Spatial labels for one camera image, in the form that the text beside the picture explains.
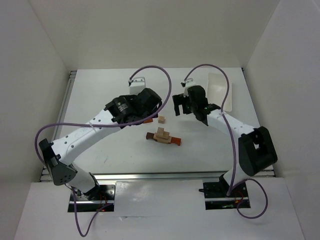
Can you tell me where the reddish brown wedge block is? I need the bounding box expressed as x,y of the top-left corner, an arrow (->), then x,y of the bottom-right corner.
143,118 -> 153,124

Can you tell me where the small light cube block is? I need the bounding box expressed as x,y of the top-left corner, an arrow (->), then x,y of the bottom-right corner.
158,115 -> 166,124

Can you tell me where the tan rectangular block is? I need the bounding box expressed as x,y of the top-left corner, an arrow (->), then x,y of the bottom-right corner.
161,131 -> 170,140

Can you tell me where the white plastic bin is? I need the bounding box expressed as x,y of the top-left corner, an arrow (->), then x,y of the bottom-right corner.
206,73 -> 232,112

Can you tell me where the orange arch block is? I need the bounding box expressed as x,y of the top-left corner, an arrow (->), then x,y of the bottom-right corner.
169,137 -> 182,146

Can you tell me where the dark brown notched block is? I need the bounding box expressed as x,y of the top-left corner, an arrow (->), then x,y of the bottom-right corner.
145,132 -> 155,140

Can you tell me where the long light wood block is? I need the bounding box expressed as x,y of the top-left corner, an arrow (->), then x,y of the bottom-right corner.
154,133 -> 161,140

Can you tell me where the striped light wood block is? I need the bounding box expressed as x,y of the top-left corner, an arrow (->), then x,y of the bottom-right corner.
156,137 -> 172,144

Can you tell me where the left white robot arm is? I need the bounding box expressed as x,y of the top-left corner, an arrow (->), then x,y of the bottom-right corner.
39,88 -> 162,200

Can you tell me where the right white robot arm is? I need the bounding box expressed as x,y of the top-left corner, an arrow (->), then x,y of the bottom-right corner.
172,85 -> 278,196

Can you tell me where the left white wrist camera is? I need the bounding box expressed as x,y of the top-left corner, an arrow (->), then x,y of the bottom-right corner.
128,77 -> 146,95

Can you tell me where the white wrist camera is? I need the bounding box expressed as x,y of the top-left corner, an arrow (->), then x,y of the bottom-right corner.
180,78 -> 196,98
128,77 -> 146,95

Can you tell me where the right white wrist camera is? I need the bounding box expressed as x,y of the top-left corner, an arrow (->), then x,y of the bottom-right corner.
180,78 -> 196,98

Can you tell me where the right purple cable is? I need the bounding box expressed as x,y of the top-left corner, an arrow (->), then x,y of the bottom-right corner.
183,64 -> 269,220

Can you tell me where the aluminium front rail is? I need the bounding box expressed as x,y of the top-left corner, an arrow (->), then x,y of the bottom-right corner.
39,170 -> 276,181

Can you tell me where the aluminium rail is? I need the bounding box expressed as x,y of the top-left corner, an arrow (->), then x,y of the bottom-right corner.
48,70 -> 77,151
39,170 -> 276,181

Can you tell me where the aluminium left rail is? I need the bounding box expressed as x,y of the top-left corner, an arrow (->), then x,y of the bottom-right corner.
48,70 -> 77,151

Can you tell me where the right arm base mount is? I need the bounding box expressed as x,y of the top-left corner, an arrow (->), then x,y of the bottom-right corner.
198,182 -> 251,210

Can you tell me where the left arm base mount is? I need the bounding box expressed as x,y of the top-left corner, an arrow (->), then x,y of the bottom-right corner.
67,182 -> 116,213

